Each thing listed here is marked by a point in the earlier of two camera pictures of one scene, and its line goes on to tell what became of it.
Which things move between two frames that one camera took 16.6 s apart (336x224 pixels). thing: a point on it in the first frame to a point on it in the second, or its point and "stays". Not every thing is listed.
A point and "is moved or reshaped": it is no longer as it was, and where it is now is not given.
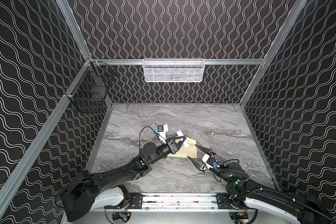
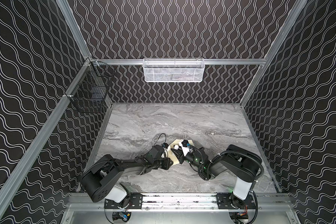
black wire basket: x=91 y=90 stays
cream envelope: x=190 y=151 is moved or reshaped
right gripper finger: x=205 y=150 to x=178 y=154
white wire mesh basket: x=173 y=70 stays
